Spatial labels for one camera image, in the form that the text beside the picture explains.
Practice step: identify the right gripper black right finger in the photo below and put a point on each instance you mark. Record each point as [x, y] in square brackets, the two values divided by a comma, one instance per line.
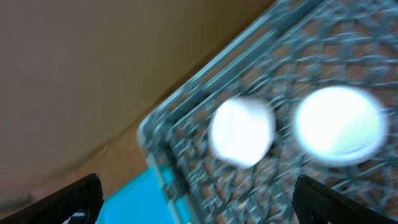
[315, 203]

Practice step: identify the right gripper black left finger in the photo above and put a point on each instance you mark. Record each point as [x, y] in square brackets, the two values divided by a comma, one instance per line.
[79, 202]

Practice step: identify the white bowl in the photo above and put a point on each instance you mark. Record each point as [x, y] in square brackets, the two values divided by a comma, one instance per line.
[340, 125]

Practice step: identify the white upturned cup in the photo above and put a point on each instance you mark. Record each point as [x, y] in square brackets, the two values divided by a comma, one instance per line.
[241, 131]

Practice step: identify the teal serving tray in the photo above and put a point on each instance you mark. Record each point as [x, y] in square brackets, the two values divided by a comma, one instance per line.
[143, 201]

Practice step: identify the grey dish rack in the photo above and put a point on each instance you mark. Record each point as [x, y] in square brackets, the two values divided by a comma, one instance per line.
[289, 51]

